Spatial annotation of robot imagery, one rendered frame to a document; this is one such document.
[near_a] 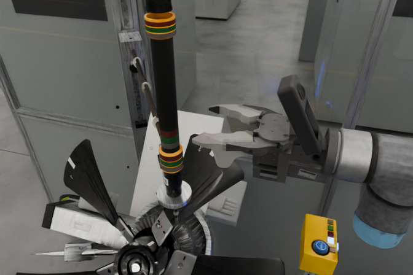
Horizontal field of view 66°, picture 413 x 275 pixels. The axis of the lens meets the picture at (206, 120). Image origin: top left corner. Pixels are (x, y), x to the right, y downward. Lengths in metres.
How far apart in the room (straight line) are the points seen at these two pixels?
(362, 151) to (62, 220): 0.92
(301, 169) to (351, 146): 0.08
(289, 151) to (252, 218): 1.31
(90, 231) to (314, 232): 0.71
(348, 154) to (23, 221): 2.56
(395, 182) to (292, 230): 1.32
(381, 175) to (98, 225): 0.83
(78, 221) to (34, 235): 1.58
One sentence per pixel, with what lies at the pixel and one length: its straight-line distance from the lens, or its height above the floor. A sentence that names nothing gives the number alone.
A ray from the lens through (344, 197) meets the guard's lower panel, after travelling 1.59.
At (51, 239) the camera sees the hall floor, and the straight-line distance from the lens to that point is 2.61.
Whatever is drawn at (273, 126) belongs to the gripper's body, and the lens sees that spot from 0.49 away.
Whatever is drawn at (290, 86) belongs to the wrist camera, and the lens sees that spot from 0.43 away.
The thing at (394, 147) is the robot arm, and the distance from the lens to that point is 0.50.
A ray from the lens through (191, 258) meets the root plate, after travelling 0.90.
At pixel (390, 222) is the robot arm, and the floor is 1.56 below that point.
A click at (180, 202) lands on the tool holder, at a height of 1.46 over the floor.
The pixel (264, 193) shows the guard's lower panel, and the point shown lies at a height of 0.77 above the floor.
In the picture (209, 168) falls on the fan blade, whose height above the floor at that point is 1.39.
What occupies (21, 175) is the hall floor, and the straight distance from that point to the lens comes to 3.22.
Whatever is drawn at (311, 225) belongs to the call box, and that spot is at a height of 1.07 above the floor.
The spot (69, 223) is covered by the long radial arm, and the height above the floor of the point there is 1.11.
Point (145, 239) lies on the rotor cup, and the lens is 0.86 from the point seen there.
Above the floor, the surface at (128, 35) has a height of 1.58.
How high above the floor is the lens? 1.95
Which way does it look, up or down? 34 degrees down
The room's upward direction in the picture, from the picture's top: straight up
